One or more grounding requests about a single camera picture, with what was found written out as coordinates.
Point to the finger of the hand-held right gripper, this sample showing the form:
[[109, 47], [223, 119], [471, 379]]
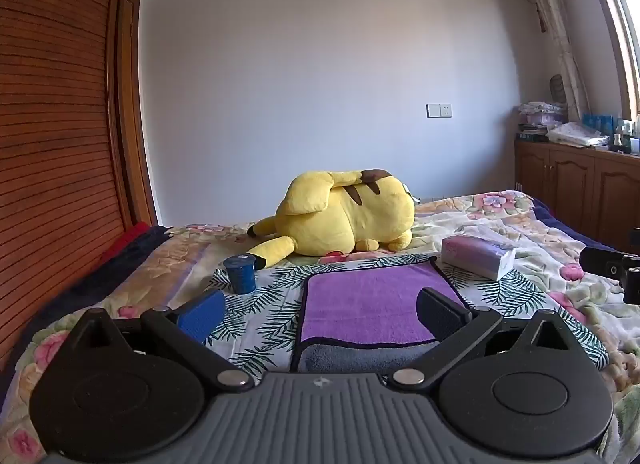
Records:
[[602, 260], [632, 286]]

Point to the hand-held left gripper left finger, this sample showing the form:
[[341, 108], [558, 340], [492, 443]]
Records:
[[202, 316]]

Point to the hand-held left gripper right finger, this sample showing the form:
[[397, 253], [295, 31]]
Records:
[[440, 316]]

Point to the purple and grey towel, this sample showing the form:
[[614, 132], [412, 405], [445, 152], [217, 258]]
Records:
[[365, 304]]

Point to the blue cup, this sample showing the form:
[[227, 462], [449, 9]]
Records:
[[241, 274]]

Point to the leaf print cloth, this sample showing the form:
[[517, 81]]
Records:
[[270, 304]]

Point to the pink and white tissue pack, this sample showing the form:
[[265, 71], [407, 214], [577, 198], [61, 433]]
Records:
[[475, 256]]

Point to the wooden cabinet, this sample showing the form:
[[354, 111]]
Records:
[[570, 179]]

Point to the red cloth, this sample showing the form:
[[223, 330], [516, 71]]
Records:
[[127, 241]]

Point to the dark blue blanket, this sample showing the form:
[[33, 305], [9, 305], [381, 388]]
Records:
[[100, 284]]

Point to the white plastic bag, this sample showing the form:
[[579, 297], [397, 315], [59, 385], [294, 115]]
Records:
[[575, 135]]

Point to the yellow plush toy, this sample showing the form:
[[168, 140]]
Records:
[[350, 219]]

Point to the clear bottle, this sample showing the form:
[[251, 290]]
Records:
[[636, 131]]

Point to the blue boxes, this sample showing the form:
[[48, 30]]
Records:
[[597, 125]]

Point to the stack of folded linens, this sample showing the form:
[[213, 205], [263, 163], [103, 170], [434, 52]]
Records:
[[542, 119]]

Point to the patterned curtain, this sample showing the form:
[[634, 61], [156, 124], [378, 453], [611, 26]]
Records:
[[555, 19]]

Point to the wooden slatted wardrobe door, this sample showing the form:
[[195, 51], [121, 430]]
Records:
[[55, 119]]

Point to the white wall socket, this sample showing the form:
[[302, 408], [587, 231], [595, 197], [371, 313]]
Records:
[[439, 110]]

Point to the wooden window frame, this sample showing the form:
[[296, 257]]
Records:
[[617, 19]]

